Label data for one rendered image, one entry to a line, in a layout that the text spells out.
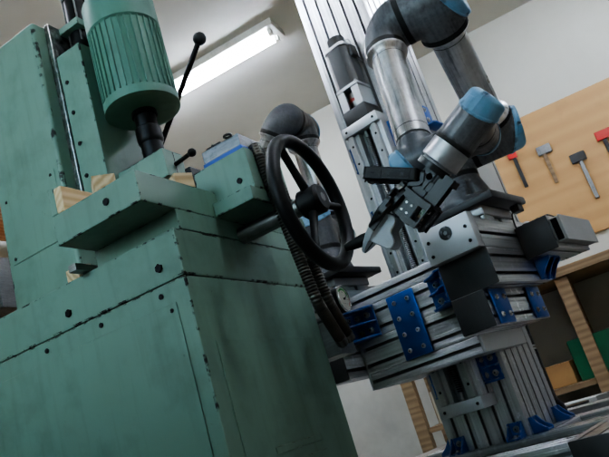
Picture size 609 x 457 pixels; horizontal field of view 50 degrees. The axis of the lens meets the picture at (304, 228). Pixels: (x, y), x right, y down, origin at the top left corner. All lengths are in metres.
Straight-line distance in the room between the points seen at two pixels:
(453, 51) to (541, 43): 3.26
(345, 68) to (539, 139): 2.63
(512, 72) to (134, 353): 3.95
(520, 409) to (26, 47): 1.58
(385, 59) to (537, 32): 3.45
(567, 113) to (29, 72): 3.59
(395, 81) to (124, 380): 0.81
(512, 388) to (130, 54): 1.30
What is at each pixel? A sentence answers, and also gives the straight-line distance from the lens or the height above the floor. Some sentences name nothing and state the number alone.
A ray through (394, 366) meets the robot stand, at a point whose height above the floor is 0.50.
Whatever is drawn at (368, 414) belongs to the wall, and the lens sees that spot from 4.72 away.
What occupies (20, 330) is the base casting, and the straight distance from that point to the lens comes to 1.44.
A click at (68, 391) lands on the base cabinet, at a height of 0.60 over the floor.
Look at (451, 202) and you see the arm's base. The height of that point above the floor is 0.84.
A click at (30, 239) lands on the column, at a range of 1.62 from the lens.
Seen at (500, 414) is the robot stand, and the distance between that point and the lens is 1.93.
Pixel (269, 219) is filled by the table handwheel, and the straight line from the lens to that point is 1.30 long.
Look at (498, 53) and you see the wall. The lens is 4.87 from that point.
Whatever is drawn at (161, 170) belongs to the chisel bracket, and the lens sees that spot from 1.47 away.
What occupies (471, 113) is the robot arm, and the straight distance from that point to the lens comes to 1.19.
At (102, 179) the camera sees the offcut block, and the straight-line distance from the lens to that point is 1.25.
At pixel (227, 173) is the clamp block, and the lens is 1.32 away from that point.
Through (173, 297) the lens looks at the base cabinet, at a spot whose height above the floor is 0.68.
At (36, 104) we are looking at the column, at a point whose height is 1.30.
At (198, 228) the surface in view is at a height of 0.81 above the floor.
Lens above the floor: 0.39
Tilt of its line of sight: 17 degrees up
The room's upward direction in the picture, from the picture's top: 17 degrees counter-clockwise
